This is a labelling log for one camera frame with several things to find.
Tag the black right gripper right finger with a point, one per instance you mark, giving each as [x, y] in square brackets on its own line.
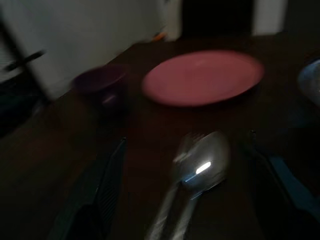
[280, 197]

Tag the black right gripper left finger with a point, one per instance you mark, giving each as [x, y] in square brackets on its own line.
[82, 200]

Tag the silver metal fork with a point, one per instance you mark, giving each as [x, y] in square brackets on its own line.
[175, 180]

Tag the dark purple bowl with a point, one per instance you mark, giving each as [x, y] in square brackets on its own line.
[100, 81]

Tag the light blue bowl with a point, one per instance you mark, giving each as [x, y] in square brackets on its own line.
[311, 77]

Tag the pink round plate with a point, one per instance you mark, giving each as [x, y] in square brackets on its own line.
[202, 77]

